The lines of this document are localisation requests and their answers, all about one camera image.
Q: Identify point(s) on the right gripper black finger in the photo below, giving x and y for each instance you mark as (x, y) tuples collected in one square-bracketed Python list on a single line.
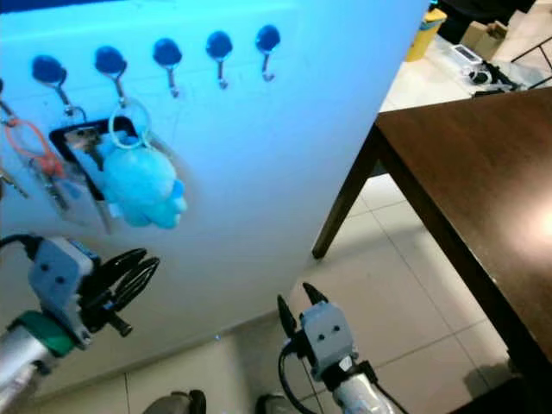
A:
[(313, 297), (288, 319)]

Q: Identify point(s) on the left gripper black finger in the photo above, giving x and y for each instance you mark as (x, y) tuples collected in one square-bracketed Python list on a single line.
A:
[(138, 283), (121, 259)]

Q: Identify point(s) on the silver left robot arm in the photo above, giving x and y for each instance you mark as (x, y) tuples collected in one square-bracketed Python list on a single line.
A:
[(17, 366)]

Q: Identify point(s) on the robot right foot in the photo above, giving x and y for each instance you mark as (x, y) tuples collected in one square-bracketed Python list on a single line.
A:
[(276, 405)]

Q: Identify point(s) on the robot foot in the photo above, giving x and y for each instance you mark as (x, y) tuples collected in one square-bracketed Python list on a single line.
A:
[(177, 404), (276, 405)]

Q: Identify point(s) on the clear badge holder orange loop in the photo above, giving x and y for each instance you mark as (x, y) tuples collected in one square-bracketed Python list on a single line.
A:
[(52, 194)]

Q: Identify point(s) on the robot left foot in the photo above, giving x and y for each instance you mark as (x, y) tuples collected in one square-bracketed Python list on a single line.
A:
[(177, 404)]

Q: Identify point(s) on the dark brown wooden table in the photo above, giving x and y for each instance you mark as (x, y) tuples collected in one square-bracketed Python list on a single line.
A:
[(466, 172)]

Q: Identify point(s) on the white boxy device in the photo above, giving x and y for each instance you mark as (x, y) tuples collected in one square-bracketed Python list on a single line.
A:
[(466, 59)]

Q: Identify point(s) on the yellow bin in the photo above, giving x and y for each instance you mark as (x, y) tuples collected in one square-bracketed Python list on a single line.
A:
[(425, 33)]

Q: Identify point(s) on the brown cardboard box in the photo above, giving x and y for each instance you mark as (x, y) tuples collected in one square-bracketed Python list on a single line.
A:
[(483, 36)]

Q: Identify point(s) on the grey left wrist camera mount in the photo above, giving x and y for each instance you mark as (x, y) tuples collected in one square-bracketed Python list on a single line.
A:
[(60, 280)]

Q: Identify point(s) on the blue-capped metal wall hook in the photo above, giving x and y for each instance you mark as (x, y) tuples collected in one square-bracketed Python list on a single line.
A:
[(110, 60), (4, 110), (219, 45), (167, 52), (267, 38), (49, 69)]

